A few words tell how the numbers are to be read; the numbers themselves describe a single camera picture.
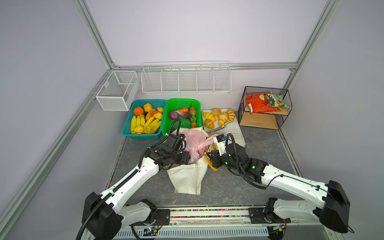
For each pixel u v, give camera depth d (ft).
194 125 3.55
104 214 1.24
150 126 3.37
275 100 3.16
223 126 3.55
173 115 3.62
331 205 1.28
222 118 3.67
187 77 3.22
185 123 3.66
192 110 3.77
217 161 2.17
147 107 3.67
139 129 3.27
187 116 3.72
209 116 3.77
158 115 3.51
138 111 3.57
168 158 2.03
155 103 3.80
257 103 3.19
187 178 2.46
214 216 2.48
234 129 3.58
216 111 3.79
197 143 2.52
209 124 3.55
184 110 3.81
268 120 3.80
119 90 3.33
